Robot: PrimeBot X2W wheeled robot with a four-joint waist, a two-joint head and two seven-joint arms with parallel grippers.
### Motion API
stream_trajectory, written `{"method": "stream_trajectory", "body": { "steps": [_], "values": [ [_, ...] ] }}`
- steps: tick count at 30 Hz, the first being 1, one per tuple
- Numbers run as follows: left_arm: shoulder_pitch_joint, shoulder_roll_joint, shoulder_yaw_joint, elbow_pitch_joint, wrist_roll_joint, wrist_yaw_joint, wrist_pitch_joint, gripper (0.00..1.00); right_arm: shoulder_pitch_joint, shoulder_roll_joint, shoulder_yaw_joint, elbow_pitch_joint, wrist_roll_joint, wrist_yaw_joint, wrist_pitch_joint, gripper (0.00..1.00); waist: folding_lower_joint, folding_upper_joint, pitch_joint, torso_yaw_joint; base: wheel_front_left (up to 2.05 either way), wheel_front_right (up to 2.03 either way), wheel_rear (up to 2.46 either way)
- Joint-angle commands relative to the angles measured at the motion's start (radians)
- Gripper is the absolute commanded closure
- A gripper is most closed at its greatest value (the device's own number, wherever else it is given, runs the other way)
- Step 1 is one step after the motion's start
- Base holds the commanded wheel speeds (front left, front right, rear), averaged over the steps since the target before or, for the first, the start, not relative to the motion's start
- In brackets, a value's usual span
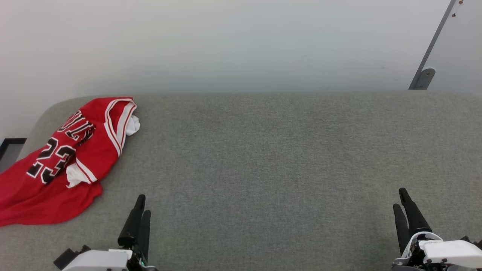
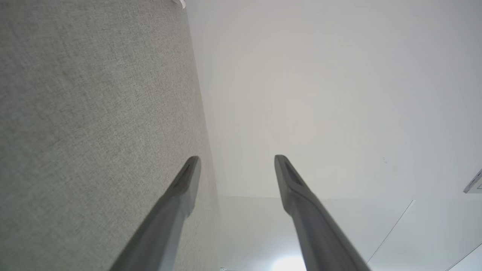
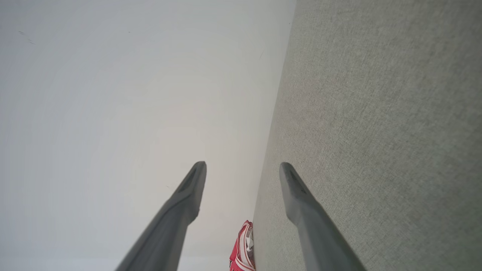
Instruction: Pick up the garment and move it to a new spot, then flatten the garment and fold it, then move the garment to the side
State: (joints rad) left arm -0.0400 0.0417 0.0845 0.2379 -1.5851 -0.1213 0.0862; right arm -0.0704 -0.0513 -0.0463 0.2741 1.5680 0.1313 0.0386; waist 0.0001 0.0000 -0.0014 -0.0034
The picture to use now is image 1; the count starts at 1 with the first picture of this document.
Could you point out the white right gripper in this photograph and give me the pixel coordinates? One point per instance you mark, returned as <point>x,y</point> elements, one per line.
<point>452,254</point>

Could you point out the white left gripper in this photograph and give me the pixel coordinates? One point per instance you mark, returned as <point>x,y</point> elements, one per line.
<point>98,261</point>

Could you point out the red basketball jersey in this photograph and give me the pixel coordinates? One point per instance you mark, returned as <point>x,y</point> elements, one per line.
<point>37,195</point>

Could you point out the black framed panel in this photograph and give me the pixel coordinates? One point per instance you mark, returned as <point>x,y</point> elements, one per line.
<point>11,141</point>

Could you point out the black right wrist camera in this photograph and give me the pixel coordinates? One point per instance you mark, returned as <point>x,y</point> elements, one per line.
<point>475,242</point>

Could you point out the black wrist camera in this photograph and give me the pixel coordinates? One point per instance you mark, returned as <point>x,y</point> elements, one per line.
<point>66,258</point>
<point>475,242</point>

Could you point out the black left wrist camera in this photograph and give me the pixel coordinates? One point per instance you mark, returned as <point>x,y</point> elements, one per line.
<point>66,258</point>

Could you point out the grey metal bracket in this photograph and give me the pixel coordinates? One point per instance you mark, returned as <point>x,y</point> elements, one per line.
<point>433,41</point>

